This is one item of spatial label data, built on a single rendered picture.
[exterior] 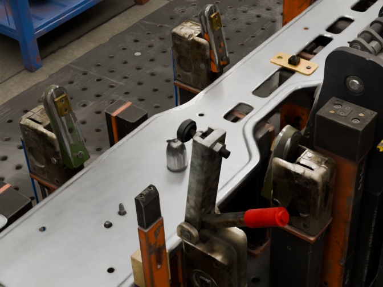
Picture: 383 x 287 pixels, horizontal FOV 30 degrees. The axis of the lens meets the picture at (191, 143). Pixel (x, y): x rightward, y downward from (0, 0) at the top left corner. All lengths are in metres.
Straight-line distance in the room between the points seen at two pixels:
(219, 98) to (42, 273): 0.45
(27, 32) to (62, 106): 2.08
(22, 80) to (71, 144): 2.11
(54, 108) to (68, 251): 0.23
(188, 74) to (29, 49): 1.89
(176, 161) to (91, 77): 0.83
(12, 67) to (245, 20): 1.51
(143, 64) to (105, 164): 0.81
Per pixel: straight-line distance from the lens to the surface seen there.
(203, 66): 1.33
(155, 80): 1.82
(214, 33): 1.30
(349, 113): 1.00
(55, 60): 3.31
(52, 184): 1.20
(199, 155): 0.80
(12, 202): 1.11
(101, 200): 1.05
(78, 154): 1.13
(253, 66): 1.31
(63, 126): 1.10
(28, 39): 3.18
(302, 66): 1.31
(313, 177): 0.97
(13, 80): 3.23
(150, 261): 0.82
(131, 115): 1.22
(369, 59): 0.99
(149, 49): 1.95
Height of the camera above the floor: 1.71
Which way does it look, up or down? 39 degrees down
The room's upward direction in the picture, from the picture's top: 3 degrees counter-clockwise
